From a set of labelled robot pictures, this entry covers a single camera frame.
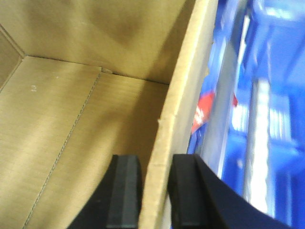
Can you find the red printed snack bag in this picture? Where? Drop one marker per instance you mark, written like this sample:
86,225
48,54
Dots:
203,110

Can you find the brown cardboard carton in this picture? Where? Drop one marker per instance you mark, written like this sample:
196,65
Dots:
83,80

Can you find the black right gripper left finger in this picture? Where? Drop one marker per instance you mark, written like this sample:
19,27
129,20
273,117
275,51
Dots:
116,202

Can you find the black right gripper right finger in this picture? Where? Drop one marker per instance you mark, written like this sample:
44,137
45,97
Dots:
200,200

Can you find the blue bin with red bag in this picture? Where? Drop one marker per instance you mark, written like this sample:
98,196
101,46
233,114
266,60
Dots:
254,140

